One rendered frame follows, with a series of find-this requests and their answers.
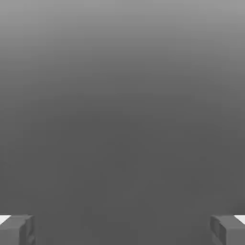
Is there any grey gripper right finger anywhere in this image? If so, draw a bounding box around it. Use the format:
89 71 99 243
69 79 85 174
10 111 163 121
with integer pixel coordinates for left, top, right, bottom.
209 214 245 245

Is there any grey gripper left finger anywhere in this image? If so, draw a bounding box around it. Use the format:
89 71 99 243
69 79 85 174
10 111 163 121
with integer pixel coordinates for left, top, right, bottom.
0 214 36 245

